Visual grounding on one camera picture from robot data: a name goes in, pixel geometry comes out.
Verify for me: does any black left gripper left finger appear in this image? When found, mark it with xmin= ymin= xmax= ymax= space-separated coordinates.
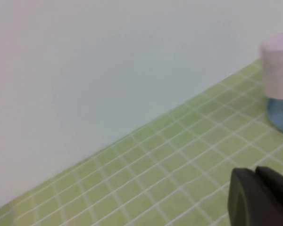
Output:
xmin=228 ymin=168 xmax=283 ymax=226

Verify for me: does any pink plastic cup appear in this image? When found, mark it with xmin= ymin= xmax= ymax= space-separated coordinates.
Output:
xmin=260 ymin=32 xmax=283 ymax=99

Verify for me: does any blue cup stand with pegs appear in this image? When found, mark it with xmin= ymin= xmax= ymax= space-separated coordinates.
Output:
xmin=266 ymin=96 xmax=283 ymax=137

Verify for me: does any green checkered tablecloth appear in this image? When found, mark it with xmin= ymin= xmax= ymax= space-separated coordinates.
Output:
xmin=0 ymin=57 xmax=283 ymax=226

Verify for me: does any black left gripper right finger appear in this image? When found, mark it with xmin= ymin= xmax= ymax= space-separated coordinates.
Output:
xmin=255 ymin=166 xmax=283 ymax=207

